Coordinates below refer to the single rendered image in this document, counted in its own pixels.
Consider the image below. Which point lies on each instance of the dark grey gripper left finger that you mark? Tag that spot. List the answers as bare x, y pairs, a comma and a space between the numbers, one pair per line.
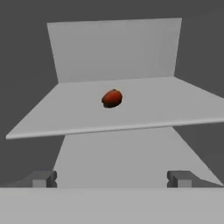
40, 178

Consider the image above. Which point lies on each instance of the grey counter cabinet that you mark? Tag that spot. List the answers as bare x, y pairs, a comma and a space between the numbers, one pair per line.
116, 157

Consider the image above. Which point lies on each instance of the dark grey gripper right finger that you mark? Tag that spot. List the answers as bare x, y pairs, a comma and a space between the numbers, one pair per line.
182, 178

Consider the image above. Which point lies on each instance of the red bell pepper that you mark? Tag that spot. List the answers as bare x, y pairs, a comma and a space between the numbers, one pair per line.
112, 98

